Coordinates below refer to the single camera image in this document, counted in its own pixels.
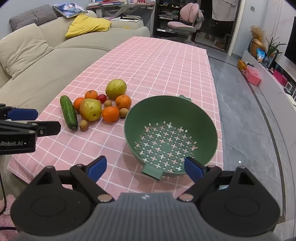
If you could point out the pink fluffy rug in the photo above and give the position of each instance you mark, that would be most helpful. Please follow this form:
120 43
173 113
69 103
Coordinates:
5 217

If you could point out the glass jar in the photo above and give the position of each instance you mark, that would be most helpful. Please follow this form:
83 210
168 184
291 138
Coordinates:
266 62

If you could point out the orange mandarin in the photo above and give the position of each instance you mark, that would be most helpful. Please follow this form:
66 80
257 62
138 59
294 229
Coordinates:
123 102
91 94
110 114
77 104

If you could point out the blue printed cushion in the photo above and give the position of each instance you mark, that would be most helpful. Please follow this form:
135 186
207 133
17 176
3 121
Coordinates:
69 9

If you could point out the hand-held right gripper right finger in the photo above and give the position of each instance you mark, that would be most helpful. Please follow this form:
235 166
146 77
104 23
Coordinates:
193 169

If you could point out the yellow-green pear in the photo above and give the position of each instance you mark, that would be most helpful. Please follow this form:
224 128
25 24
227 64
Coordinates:
90 109

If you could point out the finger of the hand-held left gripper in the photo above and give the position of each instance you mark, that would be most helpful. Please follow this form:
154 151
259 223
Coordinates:
23 114
49 128

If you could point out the red cherry tomato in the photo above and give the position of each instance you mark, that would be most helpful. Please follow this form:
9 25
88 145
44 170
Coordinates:
101 98

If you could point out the dried flower bunch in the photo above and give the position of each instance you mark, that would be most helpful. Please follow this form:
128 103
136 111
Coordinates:
256 31

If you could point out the green plastic colander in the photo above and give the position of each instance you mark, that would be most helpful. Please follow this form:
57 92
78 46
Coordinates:
196 129

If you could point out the brown longan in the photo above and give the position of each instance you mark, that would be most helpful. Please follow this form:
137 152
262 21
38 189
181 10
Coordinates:
123 112
83 125
108 103

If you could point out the beige cushion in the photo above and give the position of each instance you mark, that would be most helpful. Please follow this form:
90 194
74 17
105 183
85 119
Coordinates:
20 51

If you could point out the orange box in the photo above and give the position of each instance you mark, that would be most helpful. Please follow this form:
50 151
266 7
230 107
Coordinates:
242 66

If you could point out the grey woven cushion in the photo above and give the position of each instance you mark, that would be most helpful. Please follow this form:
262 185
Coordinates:
30 17

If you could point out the hanging white cloth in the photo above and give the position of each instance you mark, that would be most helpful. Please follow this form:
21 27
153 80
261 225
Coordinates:
223 10

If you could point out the large green pear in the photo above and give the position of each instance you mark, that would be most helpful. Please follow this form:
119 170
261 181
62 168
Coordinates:
116 89

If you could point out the green potted plant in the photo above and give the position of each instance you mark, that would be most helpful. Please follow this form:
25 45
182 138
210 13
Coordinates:
272 48

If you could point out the yellow cushion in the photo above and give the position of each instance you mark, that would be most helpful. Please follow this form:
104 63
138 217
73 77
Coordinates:
89 25

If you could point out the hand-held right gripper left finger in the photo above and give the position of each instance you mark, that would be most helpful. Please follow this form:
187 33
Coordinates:
97 168

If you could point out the pink desk chair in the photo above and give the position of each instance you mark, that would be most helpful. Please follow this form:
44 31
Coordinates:
182 26

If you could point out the black television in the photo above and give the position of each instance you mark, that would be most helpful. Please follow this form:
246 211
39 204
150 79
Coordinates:
291 34

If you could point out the gold vase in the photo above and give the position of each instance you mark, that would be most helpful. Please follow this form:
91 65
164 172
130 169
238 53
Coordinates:
256 47

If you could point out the blue snack bag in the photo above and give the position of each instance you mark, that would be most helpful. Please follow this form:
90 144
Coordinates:
261 55

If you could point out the brown shoe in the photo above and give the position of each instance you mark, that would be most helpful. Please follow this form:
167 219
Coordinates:
219 43

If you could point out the stack of books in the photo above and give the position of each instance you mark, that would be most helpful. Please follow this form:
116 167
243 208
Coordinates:
104 2

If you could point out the green cucumber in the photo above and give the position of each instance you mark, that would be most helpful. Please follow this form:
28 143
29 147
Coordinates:
68 112

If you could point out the dark book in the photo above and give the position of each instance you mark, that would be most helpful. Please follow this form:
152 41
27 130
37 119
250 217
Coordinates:
131 17

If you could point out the beige sofa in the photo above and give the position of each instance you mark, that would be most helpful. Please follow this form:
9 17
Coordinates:
76 53

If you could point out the pink plastic box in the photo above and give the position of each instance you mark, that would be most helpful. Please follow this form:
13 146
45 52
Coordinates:
253 76

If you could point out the cluttered folding desk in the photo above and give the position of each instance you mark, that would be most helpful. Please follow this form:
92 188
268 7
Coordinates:
129 8

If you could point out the white television cabinet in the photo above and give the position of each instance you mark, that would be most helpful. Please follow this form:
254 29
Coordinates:
270 92

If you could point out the pink checked tablecloth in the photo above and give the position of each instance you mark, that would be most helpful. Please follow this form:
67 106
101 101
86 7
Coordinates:
150 69

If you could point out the magenta box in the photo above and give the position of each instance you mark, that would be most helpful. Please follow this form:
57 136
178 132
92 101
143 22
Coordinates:
280 77

